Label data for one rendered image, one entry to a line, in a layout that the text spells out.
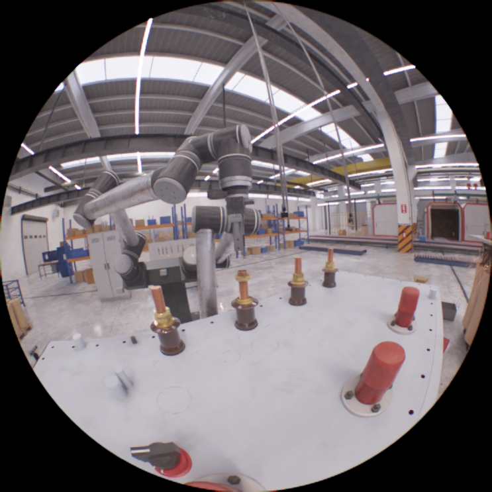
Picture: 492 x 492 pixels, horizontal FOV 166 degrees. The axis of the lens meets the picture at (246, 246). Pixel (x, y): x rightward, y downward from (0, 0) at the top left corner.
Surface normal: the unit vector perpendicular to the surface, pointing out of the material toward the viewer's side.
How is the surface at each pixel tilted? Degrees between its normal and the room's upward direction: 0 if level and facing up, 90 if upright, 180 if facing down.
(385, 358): 4
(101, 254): 90
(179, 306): 90
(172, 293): 90
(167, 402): 0
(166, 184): 136
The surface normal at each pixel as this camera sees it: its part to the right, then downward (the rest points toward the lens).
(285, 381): -0.07, -0.99
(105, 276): 0.52, 0.07
